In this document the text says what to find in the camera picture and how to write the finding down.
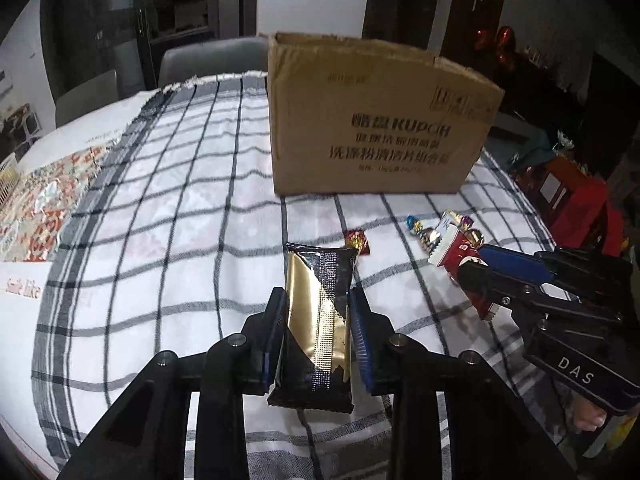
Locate black gold snack bar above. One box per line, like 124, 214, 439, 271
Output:
268, 243, 357, 414

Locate person's right hand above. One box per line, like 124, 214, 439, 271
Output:
572, 398, 608, 432

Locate purple gold wrapped candy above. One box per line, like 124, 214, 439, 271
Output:
459, 216, 485, 249

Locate red white snack packet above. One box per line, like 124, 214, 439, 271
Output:
424, 223, 487, 288

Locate white chocolate bar wrapper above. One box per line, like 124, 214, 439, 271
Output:
435, 210, 462, 235

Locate blue gold wrapped candy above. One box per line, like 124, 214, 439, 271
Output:
406, 214, 440, 252

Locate red brown wrapped candy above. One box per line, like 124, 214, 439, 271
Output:
345, 229, 370, 256

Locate checkered white black tablecloth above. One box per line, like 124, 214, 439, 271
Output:
32, 76, 570, 466

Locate brown cardboard box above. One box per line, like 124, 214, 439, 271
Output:
267, 32, 504, 196

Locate red heart balloons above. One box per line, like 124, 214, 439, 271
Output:
473, 25, 516, 70

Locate floral patterned placemat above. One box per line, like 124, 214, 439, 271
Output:
1, 140, 116, 262

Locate clear plastic food container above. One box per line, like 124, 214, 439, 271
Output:
0, 154, 21, 206

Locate grey chair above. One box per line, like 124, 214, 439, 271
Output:
55, 70, 120, 128
158, 36, 269, 87

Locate glass door cabinet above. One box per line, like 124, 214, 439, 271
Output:
49, 0, 257, 96

